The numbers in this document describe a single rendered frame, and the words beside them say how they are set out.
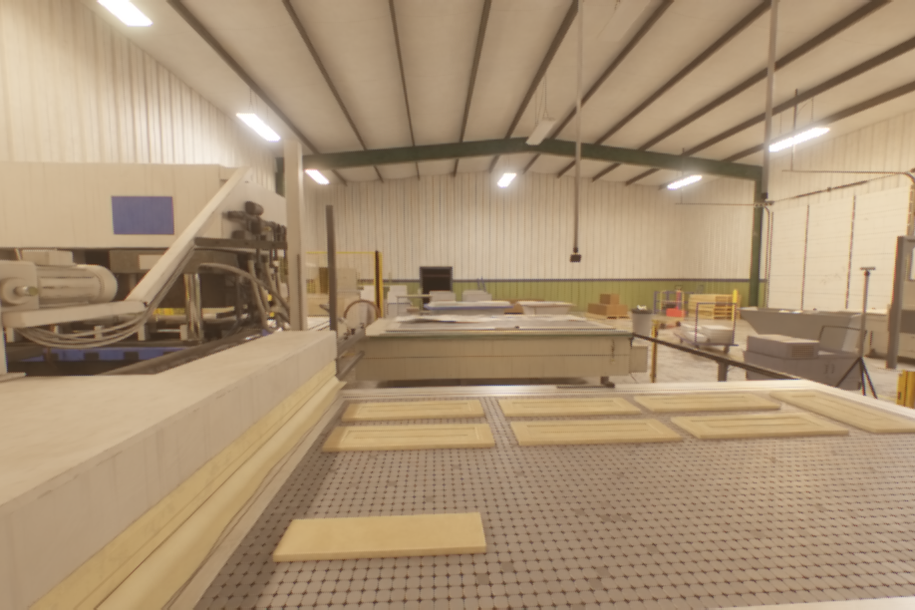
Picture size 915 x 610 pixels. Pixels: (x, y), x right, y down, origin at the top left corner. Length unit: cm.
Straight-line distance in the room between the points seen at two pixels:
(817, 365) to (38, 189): 732
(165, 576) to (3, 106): 635
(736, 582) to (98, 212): 399
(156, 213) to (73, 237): 64
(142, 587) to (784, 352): 537
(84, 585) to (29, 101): 662
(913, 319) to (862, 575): 865
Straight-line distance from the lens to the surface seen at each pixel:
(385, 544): 106
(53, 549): 97
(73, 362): 407
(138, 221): 366
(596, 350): 504
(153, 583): 116
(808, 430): 217
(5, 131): 696
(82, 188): 394
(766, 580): 120
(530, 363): 479
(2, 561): 91
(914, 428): 251
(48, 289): 205
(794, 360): 550
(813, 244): 1509
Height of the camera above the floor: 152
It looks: 4 degrees down
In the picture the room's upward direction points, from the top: straight up
